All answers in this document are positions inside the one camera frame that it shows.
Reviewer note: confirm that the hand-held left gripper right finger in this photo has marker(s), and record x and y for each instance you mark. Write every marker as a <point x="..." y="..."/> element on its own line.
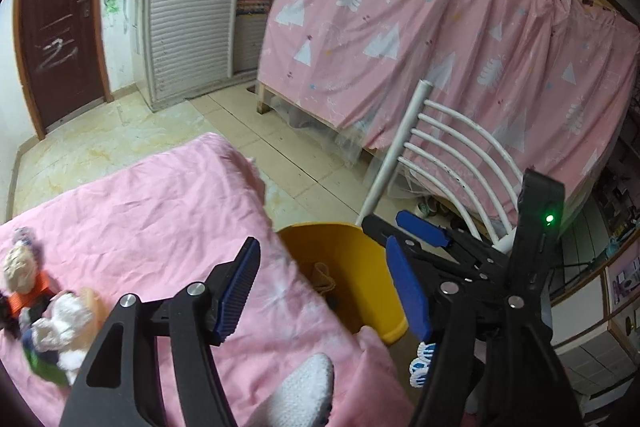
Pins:
<point x="407" y="287"/>

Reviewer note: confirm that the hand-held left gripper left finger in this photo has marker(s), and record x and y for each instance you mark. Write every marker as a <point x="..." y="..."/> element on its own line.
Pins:
<point x="235" y="292"/>

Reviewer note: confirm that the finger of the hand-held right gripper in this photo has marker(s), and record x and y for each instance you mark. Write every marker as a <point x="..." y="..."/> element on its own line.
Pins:
<point x="422" y="227"/>
<point x="375" y="229"/>

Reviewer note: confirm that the yellow plastic bucket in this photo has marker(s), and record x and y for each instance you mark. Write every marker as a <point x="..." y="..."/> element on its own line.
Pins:
<point x="350" y="267"/>

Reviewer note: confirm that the person's left hand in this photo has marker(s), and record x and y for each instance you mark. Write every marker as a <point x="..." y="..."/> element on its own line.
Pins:
<point x="300" y="389"/>

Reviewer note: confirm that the crumpled brown paper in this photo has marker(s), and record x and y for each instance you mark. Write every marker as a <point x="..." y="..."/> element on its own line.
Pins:
<point x="322" y="279"/>

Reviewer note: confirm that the cluttered desk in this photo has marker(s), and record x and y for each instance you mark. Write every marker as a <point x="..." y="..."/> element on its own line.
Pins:
<point x="610" y="267"/>

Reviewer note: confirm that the blue white slipper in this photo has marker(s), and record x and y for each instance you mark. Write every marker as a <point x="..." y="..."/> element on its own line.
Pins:
<point x="422" y="362"/>

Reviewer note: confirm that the clear plastic sheet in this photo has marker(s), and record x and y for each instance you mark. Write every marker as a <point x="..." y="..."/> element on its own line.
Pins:
<point x="345" y="137"/>

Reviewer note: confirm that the white slatted chair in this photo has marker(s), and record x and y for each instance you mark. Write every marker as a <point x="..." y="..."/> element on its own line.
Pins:
<point x="480" y="147"/>

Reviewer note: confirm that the pink blanket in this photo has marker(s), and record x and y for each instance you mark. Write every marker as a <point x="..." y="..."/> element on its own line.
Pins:
<point x="150" y="217"/>

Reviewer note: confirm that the orange small box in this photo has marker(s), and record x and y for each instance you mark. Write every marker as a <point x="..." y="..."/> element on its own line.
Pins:
<point x="31" y="297"/>

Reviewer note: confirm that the patterned crumpled wrapper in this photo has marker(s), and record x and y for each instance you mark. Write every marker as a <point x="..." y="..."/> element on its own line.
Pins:
<point x="22" y="234"/>

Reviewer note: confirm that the pink tree-print curtain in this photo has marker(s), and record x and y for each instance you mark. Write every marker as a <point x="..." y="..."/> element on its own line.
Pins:
<point x="400" y="7"/>

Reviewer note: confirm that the white louvered wardrobe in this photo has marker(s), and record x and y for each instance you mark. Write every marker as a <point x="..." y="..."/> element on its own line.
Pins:
<point x="185" y="22"/>

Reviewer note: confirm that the dark brown door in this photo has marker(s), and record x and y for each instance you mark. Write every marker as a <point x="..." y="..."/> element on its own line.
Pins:
<point x="55" y="22"/>

